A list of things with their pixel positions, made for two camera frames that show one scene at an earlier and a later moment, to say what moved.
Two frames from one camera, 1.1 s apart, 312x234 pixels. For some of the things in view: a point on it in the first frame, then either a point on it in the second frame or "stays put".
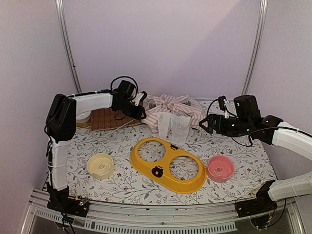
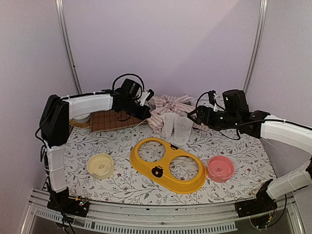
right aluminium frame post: (258, 48) stays put
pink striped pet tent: (173, 118) stays put
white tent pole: (123, 125) -> (136, 126)
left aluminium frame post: (60, 12) stays put
